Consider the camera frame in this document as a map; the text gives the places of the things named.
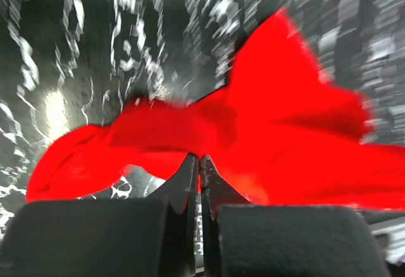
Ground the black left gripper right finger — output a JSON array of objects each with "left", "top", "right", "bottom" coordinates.
[{"left": 200, "top": 156, "right": 250, "bottom": 276}]

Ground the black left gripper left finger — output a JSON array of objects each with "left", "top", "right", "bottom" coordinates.
[{"left": 142, "top": 154, "right": 199, "bottom": 276}]

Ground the red t shirt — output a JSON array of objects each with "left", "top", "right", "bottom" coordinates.
[{"left": 26, "top": 10, "right": 404, "bottom": 211}]

